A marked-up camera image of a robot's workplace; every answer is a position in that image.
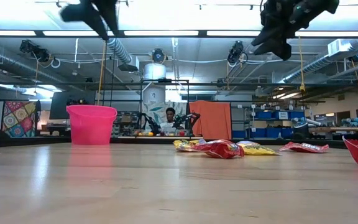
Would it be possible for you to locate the orange cloth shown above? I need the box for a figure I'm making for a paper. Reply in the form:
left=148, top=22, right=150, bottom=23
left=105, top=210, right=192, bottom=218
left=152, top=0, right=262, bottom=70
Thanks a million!
left=188, top=100, right=232, bottom=141

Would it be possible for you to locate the pink plastic bucket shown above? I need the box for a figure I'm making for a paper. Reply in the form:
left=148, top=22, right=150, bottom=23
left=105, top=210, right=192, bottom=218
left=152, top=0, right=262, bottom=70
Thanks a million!
left=66, top=105, right=118, bottom=146

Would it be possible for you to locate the yellow Sour Patch packet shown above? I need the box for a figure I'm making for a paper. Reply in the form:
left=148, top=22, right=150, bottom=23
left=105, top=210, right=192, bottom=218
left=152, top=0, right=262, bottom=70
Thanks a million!
left=236, top=140, right=282, bottom=156
left=173, top=139, right=209, bottom=153

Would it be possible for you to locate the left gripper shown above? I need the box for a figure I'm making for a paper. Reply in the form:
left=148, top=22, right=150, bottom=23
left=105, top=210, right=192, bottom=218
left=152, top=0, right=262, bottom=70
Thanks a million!
left=59, top=0, right=120, bottom=40

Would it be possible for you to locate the wooden workbench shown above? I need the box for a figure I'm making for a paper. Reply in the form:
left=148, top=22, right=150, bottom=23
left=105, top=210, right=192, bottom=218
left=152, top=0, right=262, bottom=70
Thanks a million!
left=309, top=126, right=358, bottom=133

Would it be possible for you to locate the silver ventilation duct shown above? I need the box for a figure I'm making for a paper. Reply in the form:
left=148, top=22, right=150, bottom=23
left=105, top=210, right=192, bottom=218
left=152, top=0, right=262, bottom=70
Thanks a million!
left=283, top=46, right=358, bottom=84
left=0, top=43, right=68, bottom=85
left=106, top=37, right=133, bottom=65

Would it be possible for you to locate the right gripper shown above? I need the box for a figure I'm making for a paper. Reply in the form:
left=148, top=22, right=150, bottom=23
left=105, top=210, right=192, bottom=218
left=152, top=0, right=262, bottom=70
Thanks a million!
left=252, top=0, right=310, bottom=62

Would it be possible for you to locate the colourful patterned cloth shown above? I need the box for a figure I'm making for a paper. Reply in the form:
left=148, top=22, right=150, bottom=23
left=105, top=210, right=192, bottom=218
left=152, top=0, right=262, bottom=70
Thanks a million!
left=1, top=101, right=39, bottom=138

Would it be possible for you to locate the white cylindrical tank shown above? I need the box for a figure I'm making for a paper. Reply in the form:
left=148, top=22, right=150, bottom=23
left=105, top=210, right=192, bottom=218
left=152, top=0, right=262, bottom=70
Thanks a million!
left=143, top=63, right=167, bottom=104

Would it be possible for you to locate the person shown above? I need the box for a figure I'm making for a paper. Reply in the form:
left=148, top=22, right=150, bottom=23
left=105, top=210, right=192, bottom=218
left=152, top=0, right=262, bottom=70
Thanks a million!
left=160, top=107, right=183, bottom=133

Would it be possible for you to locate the black monitor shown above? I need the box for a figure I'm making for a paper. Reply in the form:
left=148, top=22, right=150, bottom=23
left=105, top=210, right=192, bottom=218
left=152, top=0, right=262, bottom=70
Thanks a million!
left=48, top=90, right=96, bottom=121

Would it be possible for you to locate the black beam with light strips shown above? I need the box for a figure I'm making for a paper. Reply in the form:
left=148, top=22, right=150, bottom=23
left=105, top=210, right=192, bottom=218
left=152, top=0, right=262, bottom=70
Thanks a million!
left=0, top=29, right=358, bottom=39

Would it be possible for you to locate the white ceiling unit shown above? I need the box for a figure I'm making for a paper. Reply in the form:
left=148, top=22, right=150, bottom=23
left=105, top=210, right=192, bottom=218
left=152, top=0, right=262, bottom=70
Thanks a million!
left=327, top=39, right=358, bottom=57

